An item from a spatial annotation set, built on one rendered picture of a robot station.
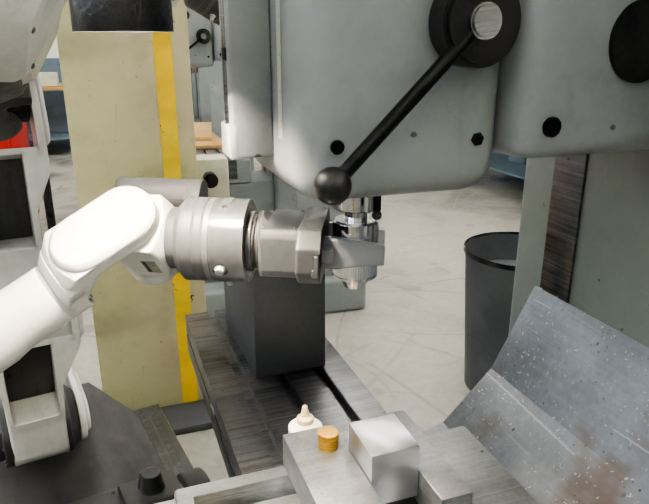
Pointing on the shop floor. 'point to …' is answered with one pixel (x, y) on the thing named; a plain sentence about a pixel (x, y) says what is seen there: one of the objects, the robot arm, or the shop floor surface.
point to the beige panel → (154, 84)
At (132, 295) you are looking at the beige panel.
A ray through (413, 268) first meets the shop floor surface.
